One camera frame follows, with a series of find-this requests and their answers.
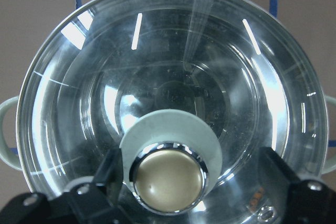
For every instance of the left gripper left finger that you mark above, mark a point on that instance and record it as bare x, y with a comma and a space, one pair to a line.
86, 200

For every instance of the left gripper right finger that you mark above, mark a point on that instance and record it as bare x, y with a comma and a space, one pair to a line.
295, 200

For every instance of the glass pot lid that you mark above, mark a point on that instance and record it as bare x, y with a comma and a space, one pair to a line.
226, 61

